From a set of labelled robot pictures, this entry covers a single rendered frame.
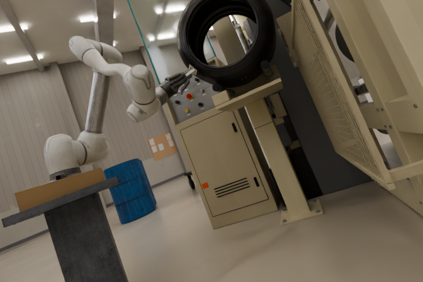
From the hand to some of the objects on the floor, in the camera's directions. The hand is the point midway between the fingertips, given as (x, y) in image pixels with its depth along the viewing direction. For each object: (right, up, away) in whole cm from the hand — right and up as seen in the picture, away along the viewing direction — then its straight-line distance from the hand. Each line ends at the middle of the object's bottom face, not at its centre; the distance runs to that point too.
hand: (189, 73), depth 142 cm
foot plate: (+70, -86, +27) cm, 114 cm away
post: (+70, -86, +27) cm, 114 cm away
